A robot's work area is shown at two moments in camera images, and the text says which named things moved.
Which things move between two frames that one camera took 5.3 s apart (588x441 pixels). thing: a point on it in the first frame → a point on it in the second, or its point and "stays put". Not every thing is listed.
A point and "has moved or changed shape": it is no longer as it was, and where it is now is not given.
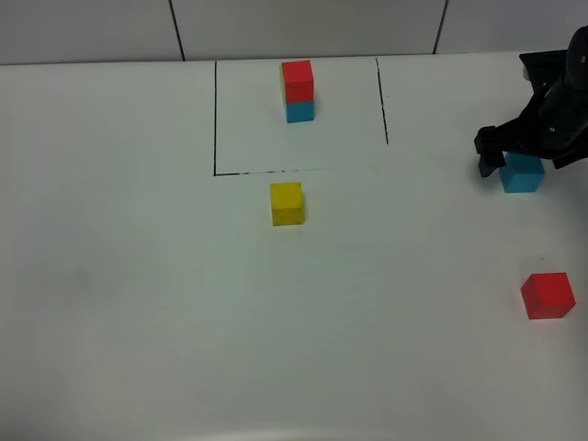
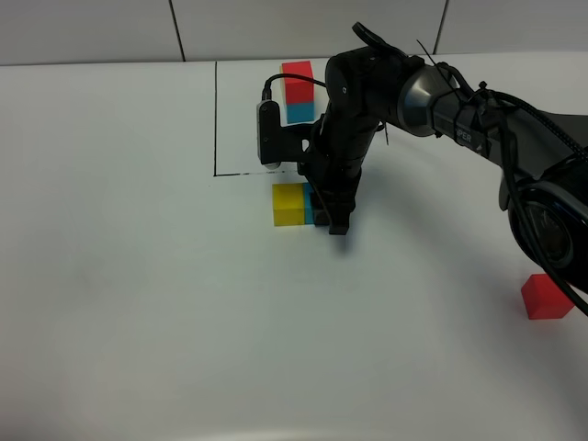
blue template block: (302, 111) stays put
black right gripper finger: (488, 145) → (340, 211)
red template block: (299, 81) stays put
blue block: (523, 173) has moved or changed shape
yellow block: (287, 199) stays put
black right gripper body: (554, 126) → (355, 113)
